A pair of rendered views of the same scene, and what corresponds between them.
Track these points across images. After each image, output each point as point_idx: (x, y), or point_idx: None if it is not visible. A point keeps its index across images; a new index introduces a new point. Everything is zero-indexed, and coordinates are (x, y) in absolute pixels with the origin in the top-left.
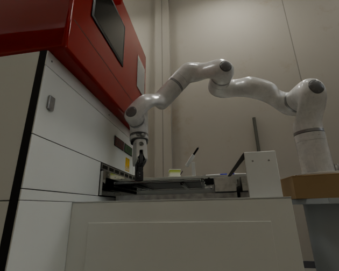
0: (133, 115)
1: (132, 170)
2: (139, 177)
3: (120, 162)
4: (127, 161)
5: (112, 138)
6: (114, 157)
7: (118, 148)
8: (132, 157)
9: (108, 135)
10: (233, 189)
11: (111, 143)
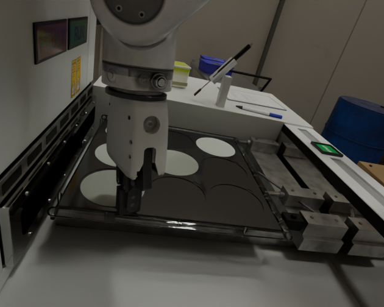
0: (146, 23)
1: (86, 75)
2: (130, 209)
3: (58, 95)
4: (77, 66)
5: (25, 43)
6: (39, 103)
7: (49, 59)
8: (108, 132)
9: (7, 45)
10: (332, 251)
11: (22, 72)
